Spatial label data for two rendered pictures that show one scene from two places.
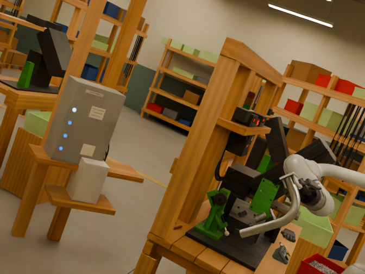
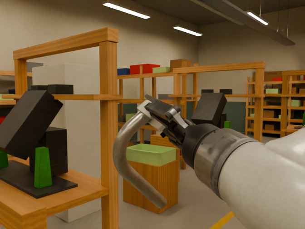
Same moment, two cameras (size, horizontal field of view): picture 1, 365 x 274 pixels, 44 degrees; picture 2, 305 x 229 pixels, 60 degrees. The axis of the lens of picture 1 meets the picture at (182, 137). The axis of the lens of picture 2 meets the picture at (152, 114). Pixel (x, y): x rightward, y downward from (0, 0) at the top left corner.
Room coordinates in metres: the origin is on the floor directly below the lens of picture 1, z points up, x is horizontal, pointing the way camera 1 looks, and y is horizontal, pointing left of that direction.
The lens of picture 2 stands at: (1.81, -0.94, 1.54)
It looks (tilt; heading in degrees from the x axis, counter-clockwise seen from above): 4 degrees down; 113
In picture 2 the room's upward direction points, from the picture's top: straight up
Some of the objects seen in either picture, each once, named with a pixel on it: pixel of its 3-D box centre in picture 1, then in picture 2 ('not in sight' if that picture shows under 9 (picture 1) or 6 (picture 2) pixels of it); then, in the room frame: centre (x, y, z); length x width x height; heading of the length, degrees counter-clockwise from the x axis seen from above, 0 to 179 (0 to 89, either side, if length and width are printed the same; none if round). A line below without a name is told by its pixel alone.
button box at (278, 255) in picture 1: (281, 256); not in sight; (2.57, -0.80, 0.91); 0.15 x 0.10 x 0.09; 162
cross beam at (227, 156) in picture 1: (210, 158); not in sight; (2.96, -0.22, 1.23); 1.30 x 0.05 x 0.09; 162
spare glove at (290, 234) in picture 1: (288, 234); not in sight; (3.07, -0.93, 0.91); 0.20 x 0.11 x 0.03; 169
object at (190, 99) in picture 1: (203, 97); not in sight; (11.85, -0.13, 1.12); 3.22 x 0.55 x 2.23; 73
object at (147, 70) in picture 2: not in sight; (146, 111); (-0.83, 4.79, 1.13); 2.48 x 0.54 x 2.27; 163
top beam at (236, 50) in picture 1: (258, 67); not in sight; (2.93, -0.29, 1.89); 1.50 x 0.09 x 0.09; 162
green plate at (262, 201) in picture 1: (265, 196); not in sight; (2.75, -0.61, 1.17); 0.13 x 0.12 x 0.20; 162
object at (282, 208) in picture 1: (270, 203); not in sight; (2.89, -0.69, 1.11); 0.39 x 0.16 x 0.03; 72
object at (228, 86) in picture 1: (227, 143); not in sight; (2.93, -0.29, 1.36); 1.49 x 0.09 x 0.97; 162
